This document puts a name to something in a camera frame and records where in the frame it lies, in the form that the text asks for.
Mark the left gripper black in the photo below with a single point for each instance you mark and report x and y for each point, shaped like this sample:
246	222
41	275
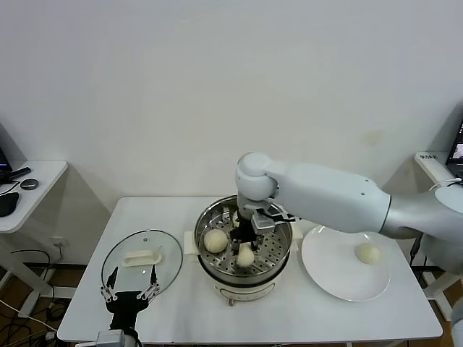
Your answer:
124	303

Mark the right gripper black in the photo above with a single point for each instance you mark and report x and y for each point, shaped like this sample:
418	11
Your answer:
244	233

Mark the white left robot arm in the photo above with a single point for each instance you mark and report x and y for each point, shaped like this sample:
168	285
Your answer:
132	339

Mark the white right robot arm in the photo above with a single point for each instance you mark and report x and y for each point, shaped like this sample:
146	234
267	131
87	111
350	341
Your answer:
325	195

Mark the perforated steel steamer basket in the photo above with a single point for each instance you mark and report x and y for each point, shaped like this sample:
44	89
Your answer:
275	253

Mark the cream electric cooker base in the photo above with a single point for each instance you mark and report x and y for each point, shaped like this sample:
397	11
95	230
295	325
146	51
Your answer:
246	290

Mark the white round plate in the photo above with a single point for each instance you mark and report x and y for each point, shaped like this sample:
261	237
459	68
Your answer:
325	282

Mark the round black disc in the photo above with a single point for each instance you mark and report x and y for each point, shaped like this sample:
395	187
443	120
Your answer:
29	184

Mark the black computer mouse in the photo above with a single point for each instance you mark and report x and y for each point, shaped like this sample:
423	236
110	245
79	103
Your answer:
9	204

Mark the dark monitor screen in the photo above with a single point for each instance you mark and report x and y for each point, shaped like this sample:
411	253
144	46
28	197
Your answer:
3	155

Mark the white labelled box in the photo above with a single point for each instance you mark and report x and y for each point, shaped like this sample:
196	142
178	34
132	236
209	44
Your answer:
428	159

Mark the open laptop with lit screen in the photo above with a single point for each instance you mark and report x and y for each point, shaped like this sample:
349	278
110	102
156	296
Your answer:
456	152

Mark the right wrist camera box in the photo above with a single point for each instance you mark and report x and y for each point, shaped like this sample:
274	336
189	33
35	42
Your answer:
263	223

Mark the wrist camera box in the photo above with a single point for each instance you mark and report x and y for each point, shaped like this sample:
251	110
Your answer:
263	223
110	339

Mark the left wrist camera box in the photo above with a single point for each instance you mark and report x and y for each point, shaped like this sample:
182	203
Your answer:
110	339

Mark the white wall socket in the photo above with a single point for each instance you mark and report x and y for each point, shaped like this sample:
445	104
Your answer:
59	241

